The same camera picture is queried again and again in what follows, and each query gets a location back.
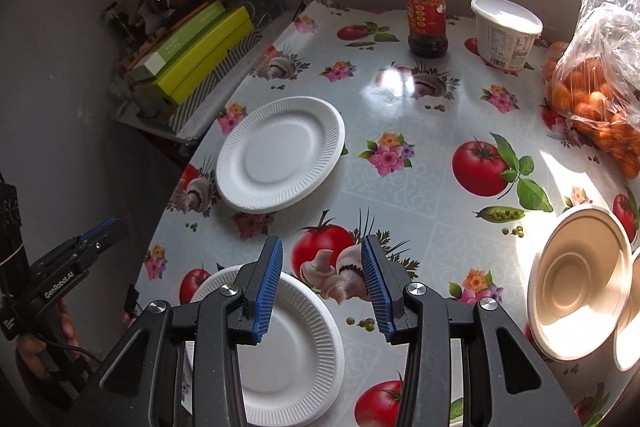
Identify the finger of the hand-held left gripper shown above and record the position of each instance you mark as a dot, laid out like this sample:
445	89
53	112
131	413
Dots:
97	229
112	239

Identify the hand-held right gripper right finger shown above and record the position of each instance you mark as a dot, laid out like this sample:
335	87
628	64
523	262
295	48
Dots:
375	287

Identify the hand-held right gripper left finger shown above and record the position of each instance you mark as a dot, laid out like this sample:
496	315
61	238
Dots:
267	287

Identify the white foam plate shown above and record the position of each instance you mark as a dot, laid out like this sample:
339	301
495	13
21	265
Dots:
295	357
280	154

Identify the beige paper bowl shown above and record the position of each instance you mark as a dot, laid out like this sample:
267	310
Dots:
631	322
575	287

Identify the person's left hand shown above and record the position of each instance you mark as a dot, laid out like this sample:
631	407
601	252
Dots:
67	327

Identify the printed vegetable tablecloth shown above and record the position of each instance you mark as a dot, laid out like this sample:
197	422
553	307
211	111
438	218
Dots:
400	117

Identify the striped flat box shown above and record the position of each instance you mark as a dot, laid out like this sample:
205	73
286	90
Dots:
215	94

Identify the lime green box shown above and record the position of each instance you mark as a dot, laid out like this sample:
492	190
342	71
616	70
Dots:
215	67
210	42

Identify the pale green flat box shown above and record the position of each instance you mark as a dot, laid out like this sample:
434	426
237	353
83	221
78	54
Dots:
185	34

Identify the red-lidded sauce jar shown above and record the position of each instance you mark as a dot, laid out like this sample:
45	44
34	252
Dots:
425	22

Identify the white plastic tub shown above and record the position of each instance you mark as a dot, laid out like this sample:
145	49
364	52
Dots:
502	42

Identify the plastic bag of oranges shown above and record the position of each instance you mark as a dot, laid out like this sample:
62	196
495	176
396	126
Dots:
590	102

